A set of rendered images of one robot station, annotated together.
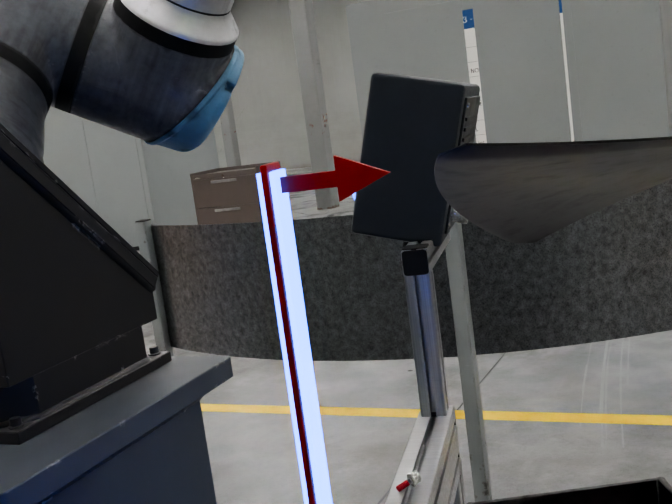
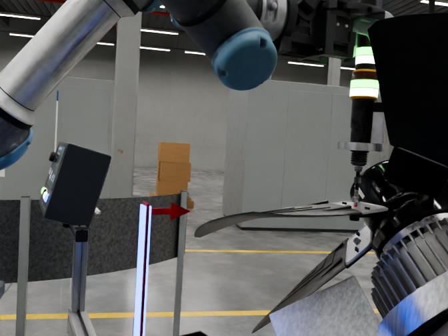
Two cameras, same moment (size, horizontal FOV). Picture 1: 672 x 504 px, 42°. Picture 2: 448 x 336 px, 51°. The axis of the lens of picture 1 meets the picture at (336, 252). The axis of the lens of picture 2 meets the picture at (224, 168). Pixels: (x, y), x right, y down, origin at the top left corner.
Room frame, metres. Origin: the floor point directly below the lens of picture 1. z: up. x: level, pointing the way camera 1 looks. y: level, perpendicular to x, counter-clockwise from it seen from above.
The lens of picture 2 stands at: (-0.08, 0.33, 1.28)
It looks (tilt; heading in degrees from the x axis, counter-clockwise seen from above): 3 degrees down; 322
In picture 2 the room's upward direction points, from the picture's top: 4 degrees clockwise
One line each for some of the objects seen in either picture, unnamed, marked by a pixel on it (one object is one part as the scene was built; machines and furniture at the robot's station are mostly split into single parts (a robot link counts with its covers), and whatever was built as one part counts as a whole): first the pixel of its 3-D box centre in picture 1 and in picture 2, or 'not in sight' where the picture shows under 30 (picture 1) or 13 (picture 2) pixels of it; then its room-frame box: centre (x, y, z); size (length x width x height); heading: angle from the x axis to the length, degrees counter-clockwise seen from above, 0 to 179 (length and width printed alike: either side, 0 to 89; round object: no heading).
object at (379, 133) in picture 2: not in sight; (368, 120); (0.37, -0.31, 1.33); 0.09 x 0.07 x 0.10; 21
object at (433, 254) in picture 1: (428, 244); (75, 227); (1.08, -0.11, 1.04); 0.24 x 0.03 x 0.03; 166
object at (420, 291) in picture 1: (425, 330); (79, 269); (0.98, -0.09, 0.96); 0.03 x 0.03 x 0.20; 76
